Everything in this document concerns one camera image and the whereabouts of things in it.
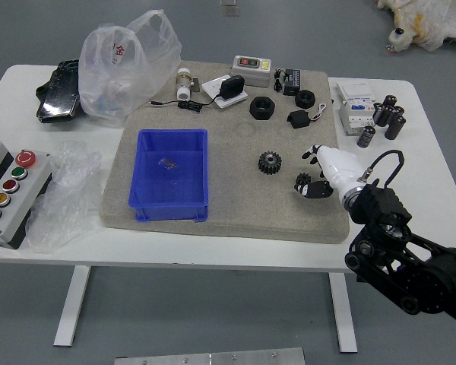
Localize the white table leg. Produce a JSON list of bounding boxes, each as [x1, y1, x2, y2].
[[328, 271, 359, 354], [52, 265, 91, 348]]

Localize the cream plastic-wrapped bundle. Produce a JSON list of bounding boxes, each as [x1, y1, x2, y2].
[[375, 0, 456, 58]]

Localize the black power adapter with cord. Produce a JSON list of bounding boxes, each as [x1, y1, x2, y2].
[[147, 75, 246, 113]]

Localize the big black gear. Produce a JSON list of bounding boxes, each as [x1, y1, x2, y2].
[[257, 151, 283, 176]]

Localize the small clear floor bracket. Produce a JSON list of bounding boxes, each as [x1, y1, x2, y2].
[[219, 0, 239, 17]]

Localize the cream round toy black knob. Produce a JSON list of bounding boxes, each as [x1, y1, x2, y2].
[[388, 27, 413, 52]]

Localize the black terminal module with cable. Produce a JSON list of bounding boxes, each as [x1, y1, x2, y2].
[[273, 67, 302, 97]]

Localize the blue plastic box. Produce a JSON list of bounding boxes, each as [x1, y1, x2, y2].
[[128, 128, 210, 223]]

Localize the crumpled clear plastic wrap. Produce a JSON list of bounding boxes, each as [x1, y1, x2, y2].
[[24, 139, 103, 254]]

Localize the grey push-button control box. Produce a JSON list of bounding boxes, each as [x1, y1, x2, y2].
[[0, 138, 53, 250]]

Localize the translucent plastic bag red print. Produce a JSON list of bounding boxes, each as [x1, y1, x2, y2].
[[78, 8, 182, 129]]

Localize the black cube component with wires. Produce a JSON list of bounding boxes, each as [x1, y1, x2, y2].
[[287, 101, 328, 130]]

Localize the small black hex nut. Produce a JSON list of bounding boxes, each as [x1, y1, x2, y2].
[[294, 89, 315, 109]]

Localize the grey-brown mat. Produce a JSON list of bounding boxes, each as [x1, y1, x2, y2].
[[98, 59, 350, 245]]

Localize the black plastic tray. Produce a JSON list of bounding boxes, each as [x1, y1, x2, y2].
[[36, 59, 81, 125]]

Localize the big black hex nut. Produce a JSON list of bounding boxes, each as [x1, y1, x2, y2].
[[249, 95, 277, 121]]

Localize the white and brass valve fitting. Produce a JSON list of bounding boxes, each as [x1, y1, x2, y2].
[[174, 67, 201, 102]]

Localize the white circuit breaker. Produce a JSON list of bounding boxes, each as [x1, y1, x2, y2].
[[334, 81, 379, 137]]

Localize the grey switch box red green buttons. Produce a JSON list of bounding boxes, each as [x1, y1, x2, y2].
[[230, 55, 273, 88]]

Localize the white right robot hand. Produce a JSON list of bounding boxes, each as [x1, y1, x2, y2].
[[294, 143, 365, 200]]

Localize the white wall socket plate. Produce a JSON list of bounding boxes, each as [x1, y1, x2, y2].
[[201, 75, 249, 110]]

